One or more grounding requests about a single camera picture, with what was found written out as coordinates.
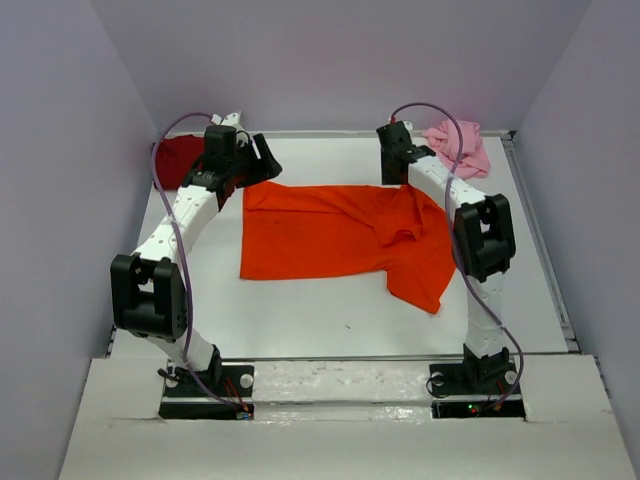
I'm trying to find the orange t-shirt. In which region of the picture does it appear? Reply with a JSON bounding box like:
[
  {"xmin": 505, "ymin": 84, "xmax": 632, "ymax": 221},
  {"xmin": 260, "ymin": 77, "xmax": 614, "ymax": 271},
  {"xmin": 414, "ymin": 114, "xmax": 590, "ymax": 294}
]
[{"xmin": 240, "ymin": 182, "xmax": 455, "ymax": 314}]

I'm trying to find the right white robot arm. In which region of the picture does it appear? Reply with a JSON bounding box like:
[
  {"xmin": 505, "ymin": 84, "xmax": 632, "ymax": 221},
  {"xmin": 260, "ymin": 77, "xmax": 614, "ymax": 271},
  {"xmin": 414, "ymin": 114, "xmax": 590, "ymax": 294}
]
[{"xmin": 376, "ymin": 122, "xmax": 519, "ymax": 399}]

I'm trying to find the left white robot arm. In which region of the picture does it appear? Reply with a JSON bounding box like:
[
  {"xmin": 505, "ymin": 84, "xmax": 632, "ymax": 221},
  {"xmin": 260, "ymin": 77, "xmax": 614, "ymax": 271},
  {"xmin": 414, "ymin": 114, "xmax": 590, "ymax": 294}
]
[{"xmin": 110, "ymin": 125, "xmax": 282, "ymax": 395}]

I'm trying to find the pink crumpled t-shirt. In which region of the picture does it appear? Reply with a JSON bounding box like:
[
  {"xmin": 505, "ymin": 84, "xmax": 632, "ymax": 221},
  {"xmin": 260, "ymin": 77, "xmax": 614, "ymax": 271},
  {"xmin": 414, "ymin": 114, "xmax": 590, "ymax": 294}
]
[{"xmin": 423, "ymin": 120, "xmax": 491, "ymax": 180}]

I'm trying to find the dark red folded t-shirt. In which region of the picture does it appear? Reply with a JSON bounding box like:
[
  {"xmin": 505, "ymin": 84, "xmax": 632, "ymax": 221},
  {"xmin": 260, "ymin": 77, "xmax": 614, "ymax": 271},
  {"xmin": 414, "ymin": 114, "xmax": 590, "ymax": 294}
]
[{"xmin": 155, "ymin": 135, "xmax": 204, "ymax": 191}]

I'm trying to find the white front cover board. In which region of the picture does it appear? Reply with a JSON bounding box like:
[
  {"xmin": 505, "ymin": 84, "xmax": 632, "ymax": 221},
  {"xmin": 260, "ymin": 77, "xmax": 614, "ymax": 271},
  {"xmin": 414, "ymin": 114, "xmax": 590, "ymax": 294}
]
[{"xmin": 61, "ymin": 355, "xmax": 635, "ymax": 479}]

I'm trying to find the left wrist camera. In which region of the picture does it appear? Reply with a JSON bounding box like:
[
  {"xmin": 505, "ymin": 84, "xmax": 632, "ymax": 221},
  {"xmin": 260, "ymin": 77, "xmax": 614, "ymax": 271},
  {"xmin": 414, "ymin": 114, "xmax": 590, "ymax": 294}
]
[{"xmin": 210, "ymin": 110, "xmax": 244, "ymax": 130}]

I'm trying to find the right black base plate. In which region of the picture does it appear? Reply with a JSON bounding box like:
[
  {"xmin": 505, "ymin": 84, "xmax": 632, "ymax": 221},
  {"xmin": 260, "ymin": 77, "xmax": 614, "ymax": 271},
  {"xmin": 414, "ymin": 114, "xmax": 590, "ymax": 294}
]
[{"xmin": 425, "ymin": 361, "xmax": 526, "ymax": 420}]

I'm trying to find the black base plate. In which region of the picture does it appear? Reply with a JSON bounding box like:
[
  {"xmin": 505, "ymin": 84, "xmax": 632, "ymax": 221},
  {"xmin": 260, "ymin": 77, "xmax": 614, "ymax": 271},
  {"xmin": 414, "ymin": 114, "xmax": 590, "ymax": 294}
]
[
  {"xmin": 157, "ymin": 362, "xmax": 255, "ymax": 421},
  {"xmin": 425, "ymin": 361, "xmax": 526, "ymax": 420}
]

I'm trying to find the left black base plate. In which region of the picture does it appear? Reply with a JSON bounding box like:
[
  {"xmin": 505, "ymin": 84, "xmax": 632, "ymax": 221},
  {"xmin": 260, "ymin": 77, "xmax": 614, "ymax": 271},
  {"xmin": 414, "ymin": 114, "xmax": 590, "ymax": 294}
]
[{"xmin": 157, "ymin": 362, "xmax": 255, "ymax": 421}]

